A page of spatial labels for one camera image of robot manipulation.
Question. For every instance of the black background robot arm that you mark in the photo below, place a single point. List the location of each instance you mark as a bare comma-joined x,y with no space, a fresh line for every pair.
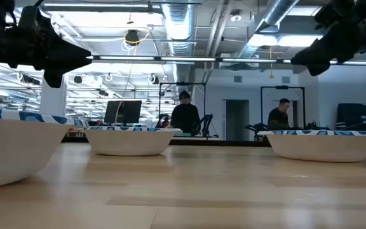
206,122
256,127

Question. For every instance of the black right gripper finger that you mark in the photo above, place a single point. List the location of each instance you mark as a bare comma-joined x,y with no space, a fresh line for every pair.
326,52
318,70

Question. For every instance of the person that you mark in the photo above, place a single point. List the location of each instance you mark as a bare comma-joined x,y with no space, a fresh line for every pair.
185,116
278,119

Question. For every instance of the round ceiling fixture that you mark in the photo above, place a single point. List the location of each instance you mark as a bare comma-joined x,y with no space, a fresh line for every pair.
236,18

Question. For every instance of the white pillar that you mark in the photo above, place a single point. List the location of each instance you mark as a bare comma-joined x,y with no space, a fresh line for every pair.
53,98

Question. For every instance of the blue patterned paper bowl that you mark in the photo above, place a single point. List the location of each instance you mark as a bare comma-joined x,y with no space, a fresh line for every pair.
322,148
130,143
11,152

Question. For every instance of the black aluminium table frame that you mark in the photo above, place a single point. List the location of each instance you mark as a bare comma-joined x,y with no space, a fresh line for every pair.
221,143

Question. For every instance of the black background station frame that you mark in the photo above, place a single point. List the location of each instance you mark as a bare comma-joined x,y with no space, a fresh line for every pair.
183,83
283,87

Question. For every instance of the dark background monitor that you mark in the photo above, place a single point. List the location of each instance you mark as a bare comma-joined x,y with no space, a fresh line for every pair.
122,111

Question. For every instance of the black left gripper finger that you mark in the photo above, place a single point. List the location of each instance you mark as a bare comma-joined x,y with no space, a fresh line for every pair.
63,55
54,78

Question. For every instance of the black cabinet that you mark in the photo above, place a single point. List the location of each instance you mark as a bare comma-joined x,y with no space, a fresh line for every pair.
357,116

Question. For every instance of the grey wall vent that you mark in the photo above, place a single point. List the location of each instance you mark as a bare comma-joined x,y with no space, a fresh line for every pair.
237,79
285,79

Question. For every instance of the grey door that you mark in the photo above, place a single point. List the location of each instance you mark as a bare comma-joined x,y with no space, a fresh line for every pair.
237,119

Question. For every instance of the long ceiling light bar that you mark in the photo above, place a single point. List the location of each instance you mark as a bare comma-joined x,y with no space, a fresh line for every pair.
186,59

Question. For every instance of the silver ceiling duct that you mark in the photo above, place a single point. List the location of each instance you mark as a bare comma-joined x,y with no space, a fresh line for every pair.
275,12
178,25

